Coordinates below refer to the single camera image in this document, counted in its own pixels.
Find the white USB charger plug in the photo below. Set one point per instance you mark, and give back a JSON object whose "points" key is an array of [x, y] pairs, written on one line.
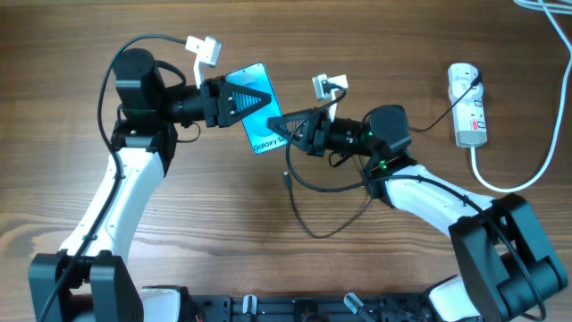
{"points": [[464, 89]]}

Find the white power strip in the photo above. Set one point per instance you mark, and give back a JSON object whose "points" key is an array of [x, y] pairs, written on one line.
{"points": [[468, 115]]}

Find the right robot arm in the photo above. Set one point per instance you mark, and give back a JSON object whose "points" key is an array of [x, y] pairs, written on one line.
{"points": [[506, 262]]}

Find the blue screen Galaxy smartphone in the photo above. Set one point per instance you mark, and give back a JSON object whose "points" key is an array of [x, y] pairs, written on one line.
{"points": [[261, 138]]}

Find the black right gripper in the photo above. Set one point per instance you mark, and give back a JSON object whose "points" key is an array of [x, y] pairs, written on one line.
{"points": [[315, 146]]}

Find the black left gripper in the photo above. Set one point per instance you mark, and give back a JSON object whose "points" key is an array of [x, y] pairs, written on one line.
{"points": [[218, 111]]}

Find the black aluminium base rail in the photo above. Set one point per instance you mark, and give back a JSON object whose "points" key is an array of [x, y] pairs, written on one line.
{"points": [[387, 307]]}

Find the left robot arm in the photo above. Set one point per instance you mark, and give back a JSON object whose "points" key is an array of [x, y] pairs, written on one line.
{"points": [[87, 279]]}

